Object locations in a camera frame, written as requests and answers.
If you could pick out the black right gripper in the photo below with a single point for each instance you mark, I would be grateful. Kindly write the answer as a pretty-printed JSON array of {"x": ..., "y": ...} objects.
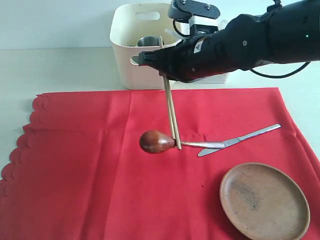
[{"x": 191, "y": 60}]

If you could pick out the wooden chopstick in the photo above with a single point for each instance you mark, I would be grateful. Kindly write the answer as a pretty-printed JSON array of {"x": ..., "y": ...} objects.
[
  {"x": 166, "y": 85},
  {"x": 176, "y": 129}
]

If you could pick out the stainless steel cup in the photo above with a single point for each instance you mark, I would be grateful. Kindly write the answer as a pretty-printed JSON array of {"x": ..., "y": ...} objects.
[{"x": 148, "y": 41}]

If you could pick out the dark wooden spoon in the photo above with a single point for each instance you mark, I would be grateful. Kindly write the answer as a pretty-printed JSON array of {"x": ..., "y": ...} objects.
[{"x": 155, "y": 142}]

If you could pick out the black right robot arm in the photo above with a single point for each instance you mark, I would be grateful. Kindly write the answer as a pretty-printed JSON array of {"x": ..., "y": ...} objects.
[{"x": 284, "y": 34}]

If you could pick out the cream plastic storage bin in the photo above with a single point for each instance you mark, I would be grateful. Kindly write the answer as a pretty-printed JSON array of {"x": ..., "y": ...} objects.
[{"x": 130, "y": 23}]

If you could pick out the white perforated plastic basket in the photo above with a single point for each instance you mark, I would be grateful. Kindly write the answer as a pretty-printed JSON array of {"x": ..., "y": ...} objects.
[{"x": 216, "y": 79}]

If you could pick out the stainless steel table knife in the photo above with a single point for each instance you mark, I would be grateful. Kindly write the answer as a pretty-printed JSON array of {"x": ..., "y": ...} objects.
[{"x": 233, "y": 141}]

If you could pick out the red scalloped table cloth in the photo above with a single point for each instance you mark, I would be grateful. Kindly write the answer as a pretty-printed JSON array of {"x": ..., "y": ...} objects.
[{"x": 78, "y": 172}]

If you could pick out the round wooden plate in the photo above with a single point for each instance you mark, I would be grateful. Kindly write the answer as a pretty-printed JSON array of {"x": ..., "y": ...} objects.
[{"x": 264, "y": 203}]

